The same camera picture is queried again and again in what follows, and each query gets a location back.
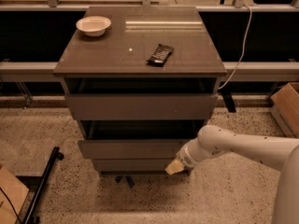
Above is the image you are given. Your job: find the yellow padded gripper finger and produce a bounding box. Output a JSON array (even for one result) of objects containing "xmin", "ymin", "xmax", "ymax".
[{"xmin": 165, "ymin": 159, "xmax": 184, "ymax": 175}]

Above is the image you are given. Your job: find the white cable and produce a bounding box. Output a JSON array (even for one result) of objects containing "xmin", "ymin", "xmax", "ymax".
[{"xmin": 218, "ymin": 4, "xmax": 254, "ymax": 91}]

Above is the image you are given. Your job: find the cardboard box right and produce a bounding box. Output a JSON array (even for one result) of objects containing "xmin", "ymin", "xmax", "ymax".
[{"xmin": 271, "ymin": 82, "xmax": 299, "ymax": 138}]

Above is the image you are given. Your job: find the black cable left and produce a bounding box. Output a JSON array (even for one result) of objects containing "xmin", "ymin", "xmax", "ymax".
[{"xmin": 0, "ymin": 186, "xmax": 23, "ymax": 224}]

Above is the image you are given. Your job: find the black snack packet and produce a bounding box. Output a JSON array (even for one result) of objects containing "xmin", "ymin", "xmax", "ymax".
[{"xmin": 147, "ymin": 44, "xmax": 174, "ymax": 67}]

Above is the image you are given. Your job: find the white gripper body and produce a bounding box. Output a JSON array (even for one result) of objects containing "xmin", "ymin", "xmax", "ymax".
[{"xmin": 177, "ymin": 139, "xmax": 203, "ymax": 169}]

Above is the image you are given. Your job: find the grey top drawer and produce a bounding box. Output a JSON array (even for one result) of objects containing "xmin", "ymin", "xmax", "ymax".
[{"xmin": 64, "ymin": 77, "xmax": 219, "ymax": 121}]

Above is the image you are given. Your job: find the cardboard box left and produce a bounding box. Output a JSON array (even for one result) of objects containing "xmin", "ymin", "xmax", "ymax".
[{"xmin": 0, "ymin": 164, "xmax": 29, "ymax": 224}]

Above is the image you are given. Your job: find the black metal bar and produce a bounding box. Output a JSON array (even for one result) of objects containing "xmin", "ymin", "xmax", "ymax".
[{"xmin": 21, "ymin": 147, "xmax": 64, "ymax": 224}]

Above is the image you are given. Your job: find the cardboard box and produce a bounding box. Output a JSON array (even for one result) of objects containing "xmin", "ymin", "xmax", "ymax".
[
  {"xmin": 271, "ymin": 82, "xmax": 299, "ymax": 138},
  {"xmin": 0, "ymin": 164, "xmax": 29, "ymax": 224}
]

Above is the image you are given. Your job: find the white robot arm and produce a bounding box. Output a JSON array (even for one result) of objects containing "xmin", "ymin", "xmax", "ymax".
[{"xmin": 165, "ymin": 125, "xmax": 299, "ymax": 224}]

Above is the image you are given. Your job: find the white bowl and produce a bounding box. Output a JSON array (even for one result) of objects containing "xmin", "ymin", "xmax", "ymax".
[{"xmin": 76, "ymin": 16, "xmax": 111, "ymax": 37}]

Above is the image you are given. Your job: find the grey drawer cabinet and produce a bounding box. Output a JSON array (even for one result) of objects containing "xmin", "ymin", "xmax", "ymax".
[{"xmin": 52, "ymin": 5, "xmax": 228, "ymax": 176}]

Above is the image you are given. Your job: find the grey drawer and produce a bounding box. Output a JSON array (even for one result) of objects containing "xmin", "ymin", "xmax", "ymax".
[
  {"xmin": 93, "ymin": 159, "xmax": 171, "ymax": 172},
  {"xmin": 78, "ymin": 119, "xmax": 204, "ymax": 160},
  {"xmin": 64, "ymin": 77, "xmax": 219, "ymax": 121}
]

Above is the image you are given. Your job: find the grey metal rail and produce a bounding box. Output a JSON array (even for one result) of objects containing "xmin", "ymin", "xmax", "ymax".
[{"xmin": 0, "ymin": 62, "xmax": 299, "ymax": 82}]

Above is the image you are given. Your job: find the grey bottom drawer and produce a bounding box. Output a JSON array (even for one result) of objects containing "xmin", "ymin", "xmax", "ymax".
[{"xmin": 93, "ymin": 159, "xmax": 171, "ymax": 172}]

